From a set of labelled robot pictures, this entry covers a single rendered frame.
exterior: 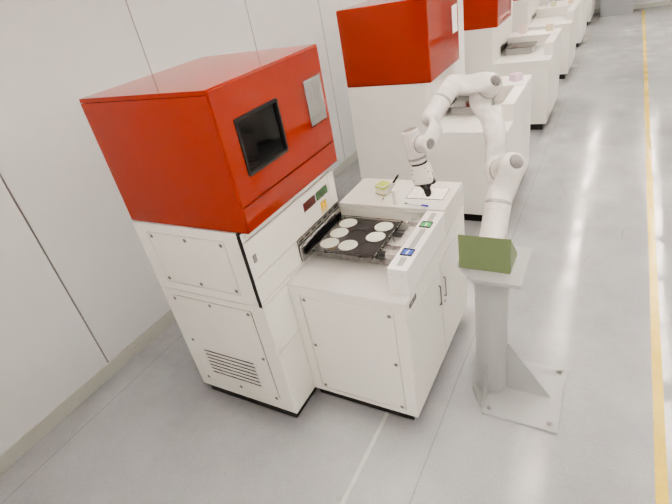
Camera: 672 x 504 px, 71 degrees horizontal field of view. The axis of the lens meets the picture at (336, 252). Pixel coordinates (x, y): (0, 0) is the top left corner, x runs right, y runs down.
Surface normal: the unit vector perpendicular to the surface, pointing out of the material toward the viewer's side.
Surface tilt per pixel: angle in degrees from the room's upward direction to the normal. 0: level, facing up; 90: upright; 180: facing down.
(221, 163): 90
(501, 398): 0
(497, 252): 90
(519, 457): 0
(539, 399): 0
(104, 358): 90
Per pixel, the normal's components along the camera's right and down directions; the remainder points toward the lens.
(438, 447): -0.17, -0.85
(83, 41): 0.87, 0.11
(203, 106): -0.46, 0.52
